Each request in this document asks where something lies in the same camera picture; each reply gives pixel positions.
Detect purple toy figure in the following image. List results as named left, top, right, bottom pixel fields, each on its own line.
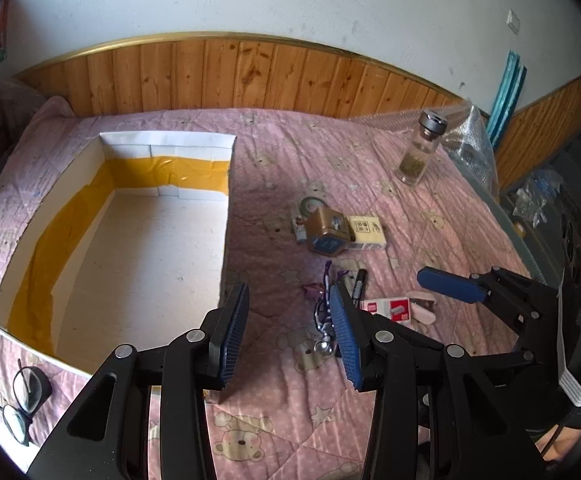
left=303, top=260, right=350, bottom=358

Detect red staples box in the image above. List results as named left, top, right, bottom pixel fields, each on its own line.
left=360, top=297, right=411, bottom=324

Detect black marker pen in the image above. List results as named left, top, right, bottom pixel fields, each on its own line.
left=351, top=269, right=368, bottom=308

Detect gold blue tin box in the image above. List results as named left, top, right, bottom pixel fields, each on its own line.
left=305, top=206, right=351, bottom=257

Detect clear toothpick tube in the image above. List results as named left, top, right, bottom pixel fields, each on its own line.
left=292, top=214, right=307, bottom=244

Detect pink bear quilt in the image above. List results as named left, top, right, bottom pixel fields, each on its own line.
left=25, top=99, right=530, bottom=479

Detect cream cardboard packet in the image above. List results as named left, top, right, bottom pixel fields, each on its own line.
left=347, top=216, right=387, bottom=250

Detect glass tea bottle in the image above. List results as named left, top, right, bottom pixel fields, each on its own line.
left=397, top=110, right=448, bottom=186

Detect white cardboard box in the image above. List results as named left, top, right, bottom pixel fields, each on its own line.
left=0, top=131, right=235, bottom=374

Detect clear plastic bag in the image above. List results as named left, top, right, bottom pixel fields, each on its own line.
left=441, top=101, right=500, bottom=197

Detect green tape roll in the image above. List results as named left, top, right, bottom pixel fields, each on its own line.
left=298, top=196, right=327, bottom=218

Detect black eyeglasses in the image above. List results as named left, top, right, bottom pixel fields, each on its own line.
left=0, top=360, right=53, bottom=446

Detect teal foam strips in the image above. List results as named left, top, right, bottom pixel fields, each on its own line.
left=487, top=51, right=527, bottom=151

